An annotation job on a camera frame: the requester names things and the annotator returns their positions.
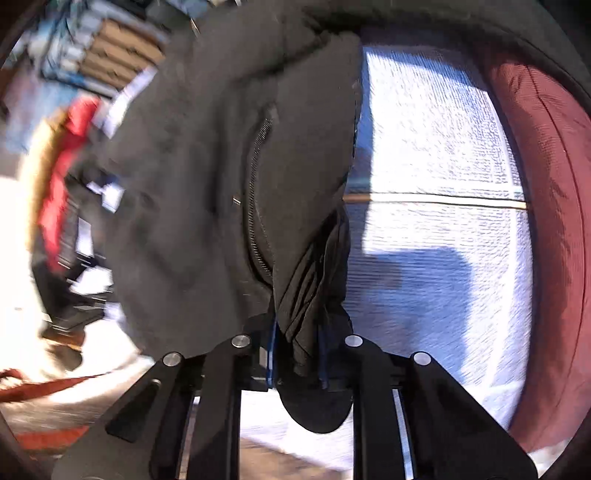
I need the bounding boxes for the large black padded jacket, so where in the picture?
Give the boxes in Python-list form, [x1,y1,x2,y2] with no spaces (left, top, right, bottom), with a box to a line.
[68,0,591,434]

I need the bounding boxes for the light blue checked bedsheet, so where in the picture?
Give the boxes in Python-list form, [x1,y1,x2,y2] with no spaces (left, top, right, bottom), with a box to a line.
[239,43,537,474]

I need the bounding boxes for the folded dark quilted jacket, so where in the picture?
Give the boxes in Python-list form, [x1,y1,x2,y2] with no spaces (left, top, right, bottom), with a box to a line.
[31,173,121,335]

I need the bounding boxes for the folded red puffer jacket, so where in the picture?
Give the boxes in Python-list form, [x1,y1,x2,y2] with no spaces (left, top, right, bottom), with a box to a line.
[37,96,101,272]

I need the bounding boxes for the folded tan puffer jacket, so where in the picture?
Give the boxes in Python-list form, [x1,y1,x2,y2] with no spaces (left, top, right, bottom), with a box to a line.
[17,108,68,252]

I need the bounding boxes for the brown wooden board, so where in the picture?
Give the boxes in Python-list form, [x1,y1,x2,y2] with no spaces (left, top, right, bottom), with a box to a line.
[77,18,164,91]

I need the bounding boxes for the maroon pillow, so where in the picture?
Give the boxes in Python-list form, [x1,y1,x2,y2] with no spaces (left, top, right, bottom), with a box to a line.
[478,47,590,451]

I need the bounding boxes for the black wrought iron bed footboard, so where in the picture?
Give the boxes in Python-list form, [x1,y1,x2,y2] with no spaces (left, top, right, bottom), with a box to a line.
[27,0,205,100]

